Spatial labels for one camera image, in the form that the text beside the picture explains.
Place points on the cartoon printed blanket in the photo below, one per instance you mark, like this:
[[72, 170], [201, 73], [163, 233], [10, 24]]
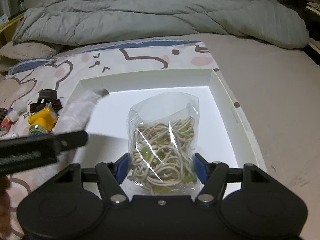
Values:
[[140, 57]]

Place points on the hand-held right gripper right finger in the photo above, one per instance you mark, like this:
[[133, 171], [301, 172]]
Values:
[[201, 168]]

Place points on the grey quilt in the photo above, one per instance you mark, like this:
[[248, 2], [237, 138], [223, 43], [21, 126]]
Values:
[[150, 17]]

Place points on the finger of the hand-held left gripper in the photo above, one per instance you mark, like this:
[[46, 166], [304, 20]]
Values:
[[73, 138]]

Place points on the white fluffy ball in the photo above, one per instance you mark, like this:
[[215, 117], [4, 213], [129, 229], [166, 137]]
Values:
[[15, 112]]

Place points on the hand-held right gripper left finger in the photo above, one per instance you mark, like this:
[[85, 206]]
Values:
[[122, 168]]

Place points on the beige fleece blanket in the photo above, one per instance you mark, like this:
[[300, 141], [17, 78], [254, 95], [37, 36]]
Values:
[[25, 51]]

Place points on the white cardboard box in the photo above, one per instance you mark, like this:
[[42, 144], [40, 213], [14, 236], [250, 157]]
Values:
[[220, 120]]

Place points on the small colourful patterned box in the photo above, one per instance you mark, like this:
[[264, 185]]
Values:
[[5, 124]]

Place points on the green glass bottle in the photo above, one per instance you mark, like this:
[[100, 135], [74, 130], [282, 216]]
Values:
[[21, 3]]

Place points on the wooden bed frame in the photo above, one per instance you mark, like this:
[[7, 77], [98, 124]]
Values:
[[7, 27]]

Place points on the person's left hand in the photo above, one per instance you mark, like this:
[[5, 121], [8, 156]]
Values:
[[4, 205]]

